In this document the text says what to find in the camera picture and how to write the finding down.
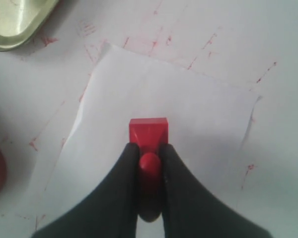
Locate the white paper sheet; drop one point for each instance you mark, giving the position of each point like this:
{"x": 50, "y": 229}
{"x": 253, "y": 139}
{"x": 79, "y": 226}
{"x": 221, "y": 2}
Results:
{"x": 206, "y": 120}

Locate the red plastic stamp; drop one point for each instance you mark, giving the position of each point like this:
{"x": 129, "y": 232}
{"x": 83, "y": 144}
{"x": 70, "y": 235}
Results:
{"x": 149, "y": 134}

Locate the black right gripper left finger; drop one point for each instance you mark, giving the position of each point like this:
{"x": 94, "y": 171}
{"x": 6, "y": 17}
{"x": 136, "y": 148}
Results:
{"x": 110, "y": 210}

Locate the gold tin lid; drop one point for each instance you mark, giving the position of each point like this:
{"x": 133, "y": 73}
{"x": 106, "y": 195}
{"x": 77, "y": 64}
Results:
{"x": 21, "y": 19}

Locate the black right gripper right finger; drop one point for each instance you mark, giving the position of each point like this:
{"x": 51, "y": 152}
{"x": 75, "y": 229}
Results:
{"x": 191, "y": 211}

